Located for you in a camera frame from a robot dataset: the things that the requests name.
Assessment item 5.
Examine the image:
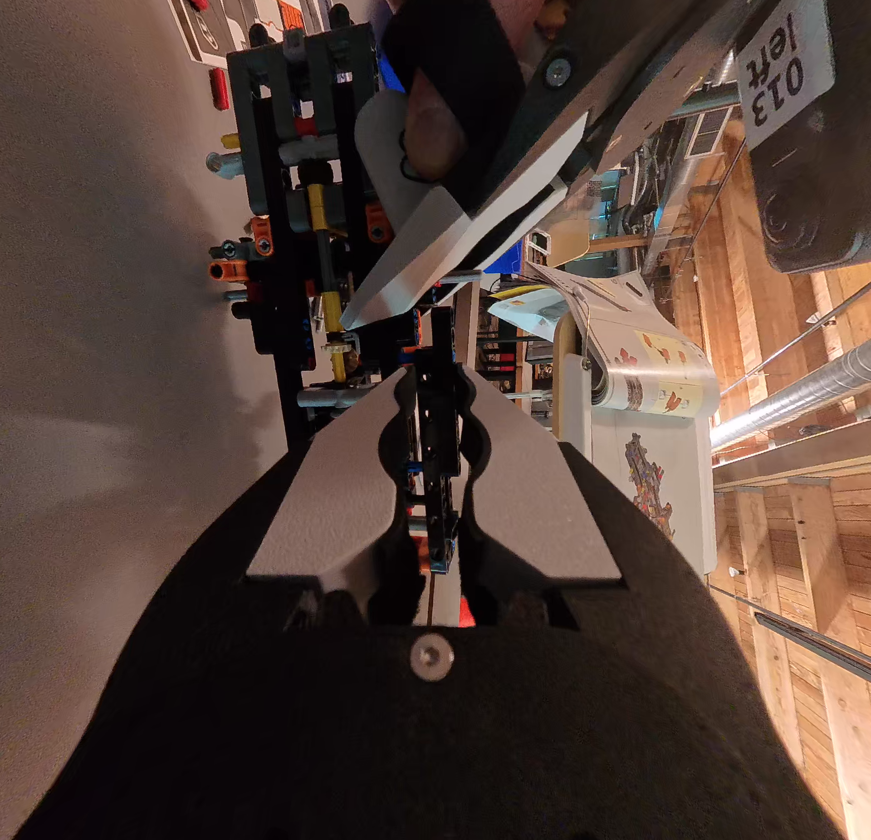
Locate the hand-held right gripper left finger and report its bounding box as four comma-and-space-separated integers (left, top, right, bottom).
245, 368, 426, 626

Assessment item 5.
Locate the beige chair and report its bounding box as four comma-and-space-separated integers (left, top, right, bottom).
543, 215, 592, 268

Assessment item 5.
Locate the silver ventilation duct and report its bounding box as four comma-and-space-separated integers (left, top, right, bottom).
710, 339, 871, 452

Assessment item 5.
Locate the lego instruction booklet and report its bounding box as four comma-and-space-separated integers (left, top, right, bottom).
486, 263, 722, 575

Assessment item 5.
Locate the blue plastic bin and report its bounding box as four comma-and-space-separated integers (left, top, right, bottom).
484, 240, 530, 276

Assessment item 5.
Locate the white booklet stand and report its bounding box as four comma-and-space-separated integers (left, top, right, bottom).
551, 309, 721, 579

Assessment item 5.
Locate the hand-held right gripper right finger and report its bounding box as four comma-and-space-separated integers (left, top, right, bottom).
457, 365, 625, 626

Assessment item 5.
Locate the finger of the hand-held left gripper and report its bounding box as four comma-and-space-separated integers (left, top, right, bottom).
339, 110, 589, 332
432, 182, 571, 293

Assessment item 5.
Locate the dark shelf rack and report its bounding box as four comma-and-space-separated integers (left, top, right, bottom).
476, 333, 547, 412

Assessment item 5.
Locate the black lego technic model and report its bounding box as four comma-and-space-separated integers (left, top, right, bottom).
206, 3, 484, 575

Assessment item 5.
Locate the lego sticker sheet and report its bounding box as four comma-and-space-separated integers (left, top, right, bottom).
155, 0, 336, 69

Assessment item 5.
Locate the person's left hand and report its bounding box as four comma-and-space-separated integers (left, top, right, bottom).
374, 0, 600, 182

